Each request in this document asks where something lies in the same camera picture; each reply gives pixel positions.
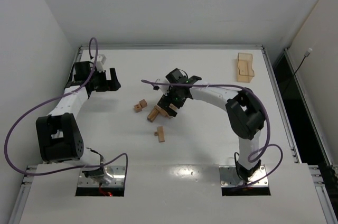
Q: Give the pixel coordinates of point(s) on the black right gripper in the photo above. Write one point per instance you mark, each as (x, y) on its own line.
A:
(165, 103)

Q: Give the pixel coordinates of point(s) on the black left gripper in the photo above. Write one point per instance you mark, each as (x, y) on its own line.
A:
(106, 80)

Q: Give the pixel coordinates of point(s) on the long light wood plank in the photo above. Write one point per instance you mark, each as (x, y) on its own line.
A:
(160, 133)

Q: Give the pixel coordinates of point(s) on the plain light wood cube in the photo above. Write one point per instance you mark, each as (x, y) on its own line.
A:
(143, 103)

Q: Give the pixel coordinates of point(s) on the wood cube numbered two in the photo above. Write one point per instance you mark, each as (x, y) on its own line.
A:
(138, 108)

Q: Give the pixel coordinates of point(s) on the transparent orange plastic box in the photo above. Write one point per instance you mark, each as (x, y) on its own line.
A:
(244, 70)

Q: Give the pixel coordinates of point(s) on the light wood plank block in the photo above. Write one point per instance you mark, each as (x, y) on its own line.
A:
(172, 107)

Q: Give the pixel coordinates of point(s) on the dark striped wood block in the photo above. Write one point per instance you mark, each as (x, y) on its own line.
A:
(152, 115)

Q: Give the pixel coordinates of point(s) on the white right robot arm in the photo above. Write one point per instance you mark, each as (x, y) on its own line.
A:
(245, 113)

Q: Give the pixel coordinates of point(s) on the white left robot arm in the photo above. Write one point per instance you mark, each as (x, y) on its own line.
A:
(58, 133)

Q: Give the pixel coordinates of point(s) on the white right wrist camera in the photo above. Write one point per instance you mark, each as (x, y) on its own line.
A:
(163, 88)

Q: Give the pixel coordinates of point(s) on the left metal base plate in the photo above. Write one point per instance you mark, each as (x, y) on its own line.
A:
(110, 176)

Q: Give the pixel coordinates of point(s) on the black wall cable white plug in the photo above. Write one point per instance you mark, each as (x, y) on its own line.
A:
(290, 78)

